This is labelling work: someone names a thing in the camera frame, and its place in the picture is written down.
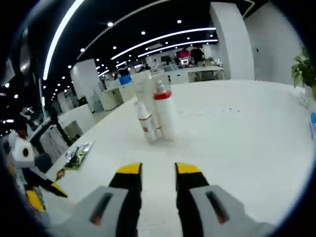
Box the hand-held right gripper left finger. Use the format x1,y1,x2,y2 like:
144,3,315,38
50,161,144,237

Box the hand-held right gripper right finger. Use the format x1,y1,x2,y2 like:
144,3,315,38
174,161,281,237

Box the white skincare bottle red ring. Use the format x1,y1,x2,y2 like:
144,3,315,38
134,70,157,117
153,80,176,142

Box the green printed packet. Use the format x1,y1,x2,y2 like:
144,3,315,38
63,140,95,171

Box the white partition cabinet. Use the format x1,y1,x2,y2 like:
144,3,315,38
58,103,96,141

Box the white long counter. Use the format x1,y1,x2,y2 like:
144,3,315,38
100,65,225,112

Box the long ceiling light strip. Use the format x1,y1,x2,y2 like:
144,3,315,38
111,27,217,60
137,39,219,58
42,0,85,81

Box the round ceiling spotlights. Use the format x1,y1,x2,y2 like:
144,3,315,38
4,19,216,100

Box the pink object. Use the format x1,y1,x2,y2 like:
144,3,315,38
176,48,190,59

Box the green potted plant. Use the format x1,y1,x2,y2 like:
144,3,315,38
291,46,316,99

